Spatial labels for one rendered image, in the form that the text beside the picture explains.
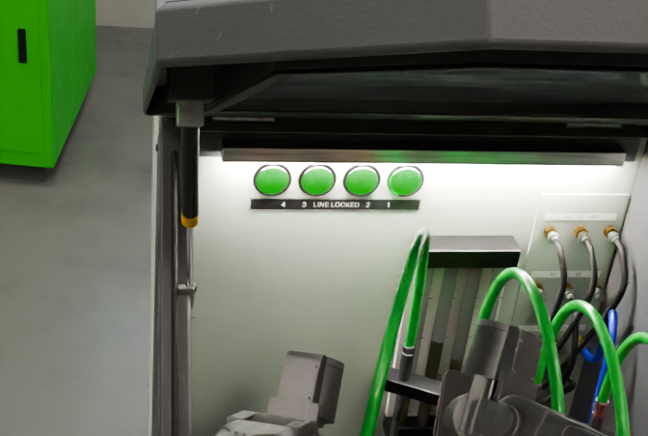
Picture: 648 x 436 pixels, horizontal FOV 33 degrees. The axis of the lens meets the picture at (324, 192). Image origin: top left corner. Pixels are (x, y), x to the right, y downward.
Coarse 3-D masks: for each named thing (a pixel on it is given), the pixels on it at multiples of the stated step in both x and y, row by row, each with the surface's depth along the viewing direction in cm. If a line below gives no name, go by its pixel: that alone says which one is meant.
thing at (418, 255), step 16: (416, 240) 126; (416, 256) 123; (416, 272) 145; (400, 288) 119; (416, 288) 146; (400, 304) 118; (416, 304) 148; (400, 320) 117; (416, 320) 150; (384, 336) 117; (416, 336) 152; (384, 352) 115; (384, 368) 115; (384, 384) 115; (368, 400) 114; (368, 416) 114; (368, 432) 114
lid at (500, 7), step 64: (192, 0) 61; (256, 0) 57; (320, 0) 55; (384, 0) 52; (448, 0) 50; (512, 0) 49; (576, 0) 50; (640, 0) 50; (192, 64) 61; (256, 64) 74; (320, 64) 63; (384, 64) 61; (448, 64) 59; (512, 64) 58; (576, 64) 59; (640, 64) 59; (576, 128) 150
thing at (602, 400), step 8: (632, 336) 138; (640, 336) 135; (624, 344) 140; (632, 344) 138; (616, 352) 142; (624, 352) 140; (608, 376) 144; (608, 384) 145; (600, 392) 147; (608, 392) 146; (600, 400) 147; (592, 408) 149; (600, 408) 147; (592, 416) 149; (600, 416) 148; (592, 424) 149; (600, 424) 149
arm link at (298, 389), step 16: (288, 352) 105; (304, 352) 105; (288, 368) 104; (304, 368) 104; (320, 368) 104; (336, 368) 106; (288, 384) 104; (304, 384) 103; (320, 384) 104; (336, 384) 106; (272, 400) 103; (288, 400) 103; (304, 400) 102; (320, 400) 104; (336, 400) 106; (288, 416) 102; (304, 416) 102; (320, 416) 104
